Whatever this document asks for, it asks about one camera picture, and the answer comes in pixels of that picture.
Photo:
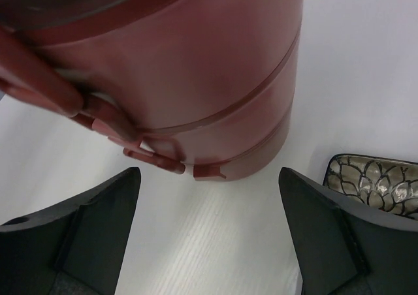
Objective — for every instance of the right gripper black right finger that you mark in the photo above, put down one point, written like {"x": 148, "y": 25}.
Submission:
{"x": 344, "y": 246}

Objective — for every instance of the pink bowl with handles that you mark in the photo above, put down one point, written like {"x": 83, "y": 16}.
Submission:
{"x": 228, "y": 128}

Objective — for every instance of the grey transparent lid red handles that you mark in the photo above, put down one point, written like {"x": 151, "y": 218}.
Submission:
{"x": 30, "y": 78}

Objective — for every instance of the dark pink bowl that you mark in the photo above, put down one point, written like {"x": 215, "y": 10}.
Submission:
{"x": 249, "y": 162}

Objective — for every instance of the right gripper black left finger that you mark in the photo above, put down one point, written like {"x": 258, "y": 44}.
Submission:
{"x": 76, "y": 246}

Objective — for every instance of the black floral square plate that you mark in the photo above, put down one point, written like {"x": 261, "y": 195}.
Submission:
{"x": 386, "y": 184}

